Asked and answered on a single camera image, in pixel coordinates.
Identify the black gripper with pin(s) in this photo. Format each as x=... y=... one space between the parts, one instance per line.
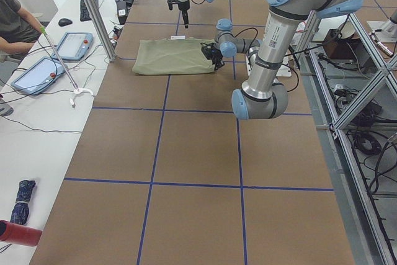
x=184 y=5
x=214 y=55

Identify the olive green long-sleeve shirt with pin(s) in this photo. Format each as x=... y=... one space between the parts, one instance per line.
x=168 y=56

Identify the white shirt price tag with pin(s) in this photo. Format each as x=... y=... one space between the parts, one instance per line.
x=177 y=37

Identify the far blue teach pendant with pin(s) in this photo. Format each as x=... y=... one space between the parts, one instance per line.
x=74 y=45

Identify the blue teach pendant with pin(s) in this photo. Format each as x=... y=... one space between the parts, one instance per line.
x=74 y=45
x=38 y=77

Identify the black computer mouse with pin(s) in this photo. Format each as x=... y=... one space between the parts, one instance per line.
x=64 y=22

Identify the grabber stick with white hook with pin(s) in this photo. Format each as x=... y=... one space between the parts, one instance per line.
x=77 y=90

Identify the near blue teach pendant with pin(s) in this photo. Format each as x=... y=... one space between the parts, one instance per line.
x=38 y=77

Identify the seated person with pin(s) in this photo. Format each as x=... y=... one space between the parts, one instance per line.
x=19 y=29

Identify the folded dark blue umbrella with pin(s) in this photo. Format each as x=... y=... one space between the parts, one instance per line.
x=20 y=212

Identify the red cylindrical bottle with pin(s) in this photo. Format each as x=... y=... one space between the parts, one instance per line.
x=19 y=234

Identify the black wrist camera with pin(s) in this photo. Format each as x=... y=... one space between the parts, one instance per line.
x=208 y=50
x=172 y=3

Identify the aluminium frame post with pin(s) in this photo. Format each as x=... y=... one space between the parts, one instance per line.
x=100 y=29

